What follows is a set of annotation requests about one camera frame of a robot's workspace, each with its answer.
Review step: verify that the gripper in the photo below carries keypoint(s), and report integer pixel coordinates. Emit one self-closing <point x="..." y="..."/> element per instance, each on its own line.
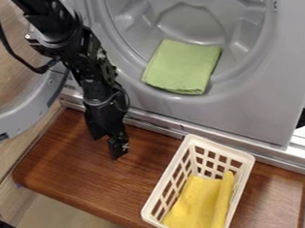
<point x="104" y="114"/>

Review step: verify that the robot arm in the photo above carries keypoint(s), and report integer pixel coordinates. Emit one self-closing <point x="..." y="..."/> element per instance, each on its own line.
<point x="61" y="30"/>

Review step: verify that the white basket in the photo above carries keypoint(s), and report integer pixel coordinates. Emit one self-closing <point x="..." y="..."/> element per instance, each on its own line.
<point x="198" y="181"/>

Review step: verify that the green cloth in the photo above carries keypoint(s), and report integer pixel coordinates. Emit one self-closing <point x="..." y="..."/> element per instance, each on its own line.
<point x="181" y="67"/>

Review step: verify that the yellow cloth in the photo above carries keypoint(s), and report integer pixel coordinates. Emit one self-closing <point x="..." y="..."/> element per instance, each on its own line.
<point x="202" y="207"/>

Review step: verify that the washing machine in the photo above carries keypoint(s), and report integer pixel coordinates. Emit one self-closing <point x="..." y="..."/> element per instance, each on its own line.
<point x="226" y="66"/>

